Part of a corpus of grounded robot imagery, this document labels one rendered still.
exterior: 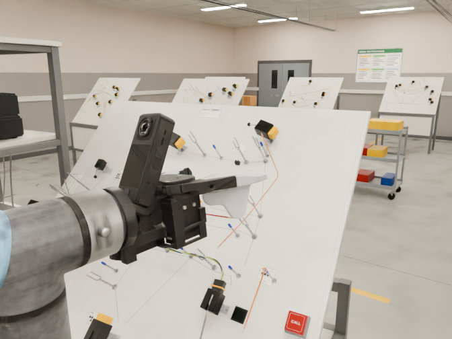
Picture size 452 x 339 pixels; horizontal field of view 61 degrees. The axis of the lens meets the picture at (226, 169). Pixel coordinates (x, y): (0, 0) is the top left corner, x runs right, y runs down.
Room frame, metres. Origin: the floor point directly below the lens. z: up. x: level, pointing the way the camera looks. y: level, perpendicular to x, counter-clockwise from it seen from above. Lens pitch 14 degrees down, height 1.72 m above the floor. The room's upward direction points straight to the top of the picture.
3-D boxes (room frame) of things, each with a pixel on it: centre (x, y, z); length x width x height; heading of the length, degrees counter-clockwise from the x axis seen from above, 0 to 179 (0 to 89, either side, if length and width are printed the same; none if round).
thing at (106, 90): (6.93, 2.16, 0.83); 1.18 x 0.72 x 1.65; 53
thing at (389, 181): (5.59, -2.08, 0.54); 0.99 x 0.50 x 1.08; 56
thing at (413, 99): (8.98, -4.23, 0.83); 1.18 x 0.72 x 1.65; 54
